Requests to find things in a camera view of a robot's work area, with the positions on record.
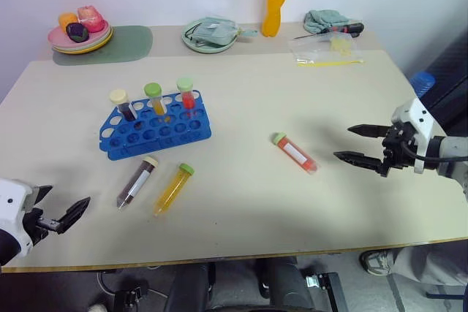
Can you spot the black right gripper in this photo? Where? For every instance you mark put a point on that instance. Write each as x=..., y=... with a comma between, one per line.
x=396, y=151

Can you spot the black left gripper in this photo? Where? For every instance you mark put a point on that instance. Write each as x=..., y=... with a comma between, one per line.
x=36, y=226

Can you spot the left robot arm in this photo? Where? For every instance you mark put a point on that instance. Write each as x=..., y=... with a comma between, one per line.
x=5, y=248

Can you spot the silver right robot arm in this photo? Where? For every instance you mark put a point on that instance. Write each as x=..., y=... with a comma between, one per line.
x=453, y=146

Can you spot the red liquid tube green cap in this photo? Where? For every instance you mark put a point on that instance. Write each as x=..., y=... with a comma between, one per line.
x=187, y=97
x=296, y=153

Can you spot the dark liquid tube cream cap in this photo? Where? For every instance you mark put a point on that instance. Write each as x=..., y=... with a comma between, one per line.
x=137, y=182
x=123, y=105

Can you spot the yellow liquid tube green cap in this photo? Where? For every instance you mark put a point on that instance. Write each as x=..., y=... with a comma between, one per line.
x=173, y=189
x=158, y=102

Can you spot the blue tube rack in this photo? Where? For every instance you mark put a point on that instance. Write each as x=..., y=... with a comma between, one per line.
x=153, y=136

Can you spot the blue ribbed bottle cap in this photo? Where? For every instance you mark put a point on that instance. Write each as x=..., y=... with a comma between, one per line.
x=422, y=82

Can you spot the clear zip plastic bag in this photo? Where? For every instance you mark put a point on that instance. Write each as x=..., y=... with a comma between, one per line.
x=318, y=50

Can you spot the white shoe tip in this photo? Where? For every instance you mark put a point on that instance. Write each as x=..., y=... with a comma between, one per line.
x=97, y=307

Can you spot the grey white sneaker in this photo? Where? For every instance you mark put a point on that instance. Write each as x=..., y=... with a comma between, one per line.
x=376, y=261

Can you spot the teal cloth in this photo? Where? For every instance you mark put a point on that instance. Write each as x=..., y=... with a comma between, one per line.
x=325, y=19

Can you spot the grey trouser leg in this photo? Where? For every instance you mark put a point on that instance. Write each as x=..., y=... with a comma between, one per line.
x=428, y=262

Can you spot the yellow plate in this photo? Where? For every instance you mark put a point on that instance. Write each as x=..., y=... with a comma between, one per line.
x=78, y=52

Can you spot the dark rounded shape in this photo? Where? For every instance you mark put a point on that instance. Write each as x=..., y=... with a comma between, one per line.
x=285, y=286

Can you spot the pink plate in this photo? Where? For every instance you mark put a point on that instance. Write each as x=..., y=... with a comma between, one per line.
x=55, y=38

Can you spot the purple toy fruit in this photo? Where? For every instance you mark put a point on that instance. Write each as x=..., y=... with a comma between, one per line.
x=77, y=31

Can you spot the green placemat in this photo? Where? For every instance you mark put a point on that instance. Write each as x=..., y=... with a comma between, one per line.
x=128, y=43

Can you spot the orange toy fruit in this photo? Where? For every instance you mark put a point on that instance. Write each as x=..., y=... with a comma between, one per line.
x=67, y=19

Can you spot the light green zip pouch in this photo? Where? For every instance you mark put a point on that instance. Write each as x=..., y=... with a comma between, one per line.
x=215, y=32

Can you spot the light green round plate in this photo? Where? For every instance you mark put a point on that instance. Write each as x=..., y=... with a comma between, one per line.
x=204, y=48

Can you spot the pink toy peach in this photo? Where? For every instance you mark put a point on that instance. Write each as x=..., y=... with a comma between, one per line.
x=91, y=18

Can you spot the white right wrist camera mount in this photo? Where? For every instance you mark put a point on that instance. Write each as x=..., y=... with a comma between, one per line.
x=418, y=118

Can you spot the black metal bracket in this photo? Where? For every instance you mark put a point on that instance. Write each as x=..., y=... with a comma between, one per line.
x=329, y=290

